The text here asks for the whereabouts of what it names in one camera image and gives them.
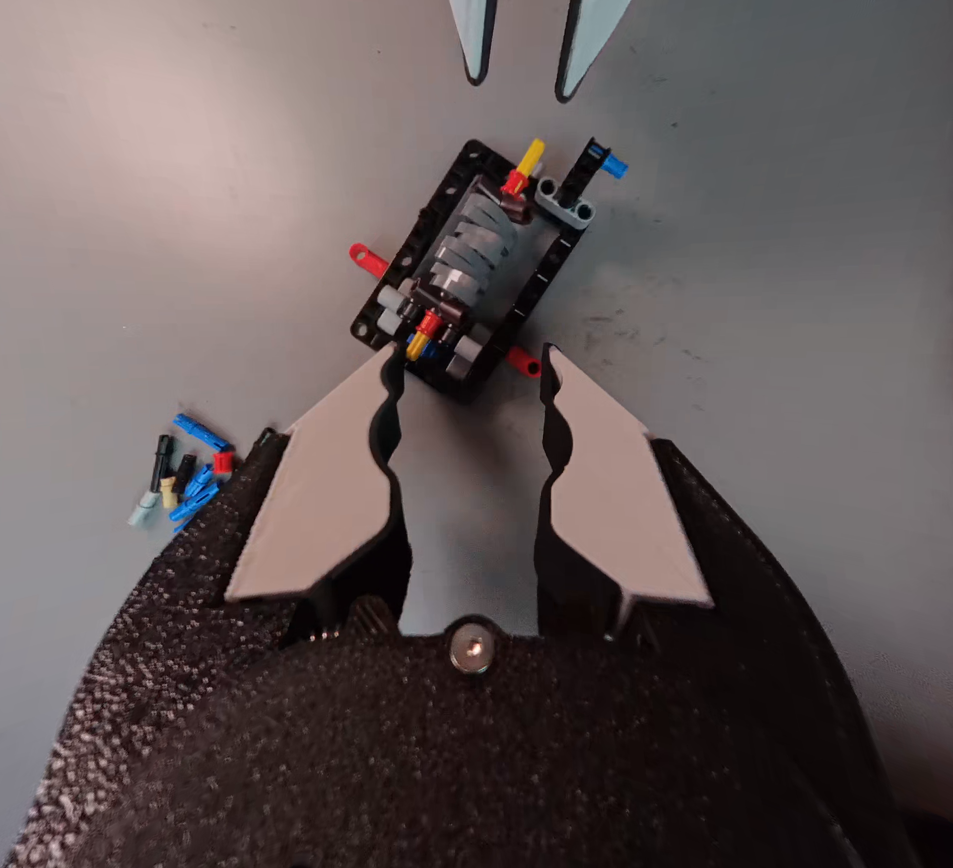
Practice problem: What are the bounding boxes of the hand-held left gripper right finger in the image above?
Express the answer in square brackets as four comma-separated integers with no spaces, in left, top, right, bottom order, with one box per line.
[535,343,717,612]

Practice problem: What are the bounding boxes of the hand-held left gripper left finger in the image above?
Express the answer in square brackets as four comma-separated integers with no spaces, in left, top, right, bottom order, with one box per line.
[223,343,414,604]

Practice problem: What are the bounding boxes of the black building brick frame assembly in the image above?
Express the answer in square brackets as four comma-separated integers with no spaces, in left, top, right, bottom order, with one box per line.
[348,137,631,406]

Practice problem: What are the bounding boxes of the pile of small brick pins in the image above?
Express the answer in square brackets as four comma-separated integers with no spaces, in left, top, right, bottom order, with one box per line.
[127,412,238,535]

